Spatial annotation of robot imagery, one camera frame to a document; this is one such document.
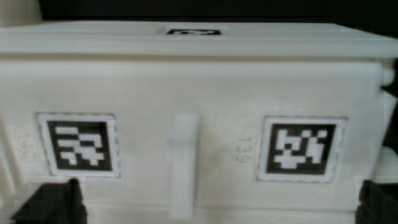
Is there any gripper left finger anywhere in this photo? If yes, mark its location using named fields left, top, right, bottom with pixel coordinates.
left=10, top=178, right=86, bottom=224

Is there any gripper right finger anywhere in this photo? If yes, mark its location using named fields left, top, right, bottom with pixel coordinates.
left=355, top=180, right=398, bottom=224

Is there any white door panel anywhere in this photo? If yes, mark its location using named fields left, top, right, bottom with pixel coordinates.
left=0, top=56, right=392, bottom=221

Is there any white cabinet body box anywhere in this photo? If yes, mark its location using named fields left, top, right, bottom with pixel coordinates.
left=0, top=0, right=398, bottom=224

